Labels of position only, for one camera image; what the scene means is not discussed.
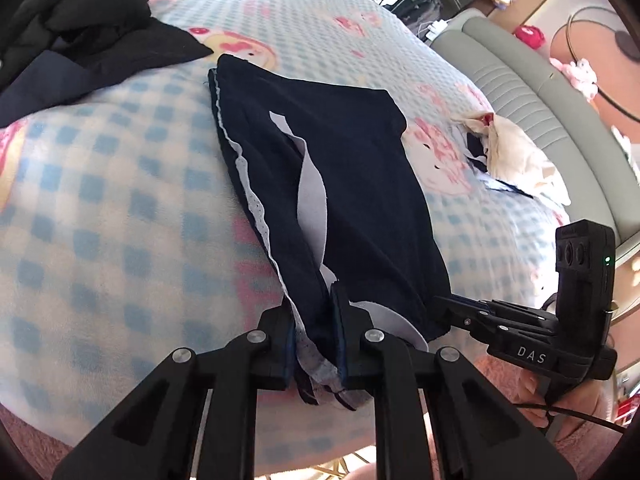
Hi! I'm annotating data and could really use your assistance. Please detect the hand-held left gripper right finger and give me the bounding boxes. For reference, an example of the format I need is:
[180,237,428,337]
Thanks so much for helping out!
[330,284,579,480]

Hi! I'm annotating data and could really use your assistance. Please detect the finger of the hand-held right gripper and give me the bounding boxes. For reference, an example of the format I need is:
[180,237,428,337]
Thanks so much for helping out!
[446,315,547,344]
[432,296,557,327]

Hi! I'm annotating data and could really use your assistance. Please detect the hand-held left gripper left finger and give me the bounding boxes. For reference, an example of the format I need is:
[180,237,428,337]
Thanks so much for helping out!
[52,305,297,480]

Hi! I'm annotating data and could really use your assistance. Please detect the navy skirt with lace trim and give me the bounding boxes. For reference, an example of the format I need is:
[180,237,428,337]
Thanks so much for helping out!
[207,54,452,412]

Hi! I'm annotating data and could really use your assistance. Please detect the person's right forearm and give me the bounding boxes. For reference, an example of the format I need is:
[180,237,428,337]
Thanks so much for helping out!
[472,354,632,480]

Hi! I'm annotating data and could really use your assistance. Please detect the person's right hand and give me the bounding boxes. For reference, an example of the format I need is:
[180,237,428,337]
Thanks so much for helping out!
[522,377,609,434]

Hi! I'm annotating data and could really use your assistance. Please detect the cream white garment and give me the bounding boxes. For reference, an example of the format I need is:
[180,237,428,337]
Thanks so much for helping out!
[451,110,572,207]

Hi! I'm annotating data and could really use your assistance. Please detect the grey padded headboard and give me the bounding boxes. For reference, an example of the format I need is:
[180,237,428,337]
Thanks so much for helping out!
[431,15,640,263]

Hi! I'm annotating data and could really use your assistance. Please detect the pink bunny plush toy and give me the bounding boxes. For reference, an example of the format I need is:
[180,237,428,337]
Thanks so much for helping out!
[550,57,599,99]

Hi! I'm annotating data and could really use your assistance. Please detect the blue checkered printed blanket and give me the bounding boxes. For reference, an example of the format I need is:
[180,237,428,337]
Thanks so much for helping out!
[0,0,576,467]

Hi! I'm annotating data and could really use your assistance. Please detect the red strawberry plush toy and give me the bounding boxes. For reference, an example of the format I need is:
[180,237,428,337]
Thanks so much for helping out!
[515,24,547,51]

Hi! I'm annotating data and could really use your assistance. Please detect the pink fluffy cloth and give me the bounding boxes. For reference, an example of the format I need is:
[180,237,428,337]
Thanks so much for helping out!
[0,402,72,480]

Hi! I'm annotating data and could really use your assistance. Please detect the black garment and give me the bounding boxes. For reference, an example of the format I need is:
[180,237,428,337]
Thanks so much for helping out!
[0,20,215,129]

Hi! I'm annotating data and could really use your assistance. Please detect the black fleece jacket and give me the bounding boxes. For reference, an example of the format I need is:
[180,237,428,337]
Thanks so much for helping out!
[0,0,152,81]

